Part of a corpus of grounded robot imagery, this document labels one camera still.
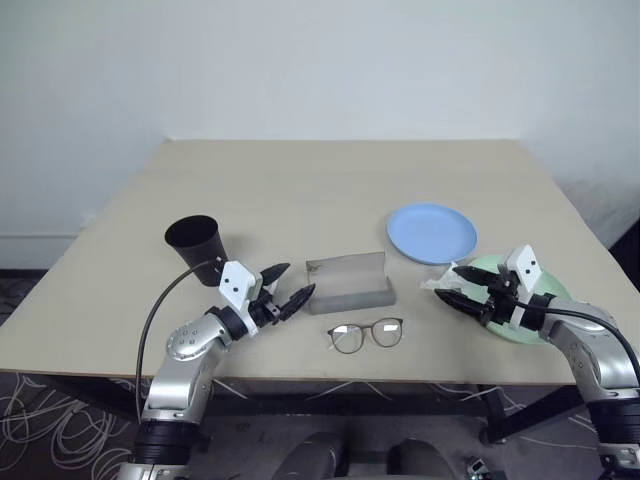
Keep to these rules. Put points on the black metal table frame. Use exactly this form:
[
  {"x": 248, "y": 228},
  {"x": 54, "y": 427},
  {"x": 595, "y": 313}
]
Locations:
[{"x": 350, "y": 404}]

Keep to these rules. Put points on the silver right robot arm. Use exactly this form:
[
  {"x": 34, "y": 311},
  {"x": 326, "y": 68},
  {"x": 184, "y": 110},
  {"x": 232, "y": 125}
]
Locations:
[{"x": 600, "y": 370}]

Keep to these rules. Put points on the brown round-frame eyeglasses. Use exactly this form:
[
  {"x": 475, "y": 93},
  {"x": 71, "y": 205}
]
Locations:
[{"x": 385, "y": 332}]

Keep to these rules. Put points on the small grey floor device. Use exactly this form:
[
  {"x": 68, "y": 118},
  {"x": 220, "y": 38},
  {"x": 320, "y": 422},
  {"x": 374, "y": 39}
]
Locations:
[{"x": 475, "y": 467}]

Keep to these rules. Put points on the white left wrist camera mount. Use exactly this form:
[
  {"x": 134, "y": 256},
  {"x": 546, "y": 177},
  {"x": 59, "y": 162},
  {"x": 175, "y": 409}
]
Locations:
[{"x": 234, "y": 284}]

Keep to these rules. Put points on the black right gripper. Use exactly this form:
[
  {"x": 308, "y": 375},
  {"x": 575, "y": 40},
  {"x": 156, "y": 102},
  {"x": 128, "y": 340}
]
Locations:
[{"x": 501, "y": 300}]

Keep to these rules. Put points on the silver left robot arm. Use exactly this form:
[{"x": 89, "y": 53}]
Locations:
[{"x": 180, "y": 370}]

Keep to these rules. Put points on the white tissue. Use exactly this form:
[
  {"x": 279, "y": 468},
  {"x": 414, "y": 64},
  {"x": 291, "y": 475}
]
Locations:
[{"x": 442, "y": 280}]

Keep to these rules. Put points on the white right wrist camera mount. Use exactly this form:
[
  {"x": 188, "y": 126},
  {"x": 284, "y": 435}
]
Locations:
[{"x": 525, "y": 267}]

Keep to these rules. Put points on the light green plate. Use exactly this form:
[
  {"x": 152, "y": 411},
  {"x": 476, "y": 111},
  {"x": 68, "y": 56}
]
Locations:
[{"x": 552, "y": 285}]

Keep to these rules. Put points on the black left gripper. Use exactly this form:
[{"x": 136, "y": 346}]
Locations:
[{"x": 263, "y": 310}]

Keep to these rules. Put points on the clear plastic glasses case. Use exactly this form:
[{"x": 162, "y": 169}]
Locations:
[{"x": 350, "y": 280}]

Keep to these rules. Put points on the dark rounded shape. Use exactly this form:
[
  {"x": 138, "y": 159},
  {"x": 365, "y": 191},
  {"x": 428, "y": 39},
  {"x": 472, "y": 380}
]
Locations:
[{"x": 320, "y": 457}]

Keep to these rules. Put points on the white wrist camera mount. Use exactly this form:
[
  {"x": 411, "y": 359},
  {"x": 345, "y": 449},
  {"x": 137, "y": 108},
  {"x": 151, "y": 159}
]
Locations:
[
  {"x": 525, "y": 267},
  {"x": 234, "y": 284}
]

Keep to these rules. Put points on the light blue plate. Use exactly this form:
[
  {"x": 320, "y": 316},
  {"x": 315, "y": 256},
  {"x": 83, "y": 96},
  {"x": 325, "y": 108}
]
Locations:
[{"x": 432, "y": 232}]

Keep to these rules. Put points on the black paper cup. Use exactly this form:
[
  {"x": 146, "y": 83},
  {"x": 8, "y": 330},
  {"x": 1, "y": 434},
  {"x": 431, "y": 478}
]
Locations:
[{"x": 197, "y": 245}]

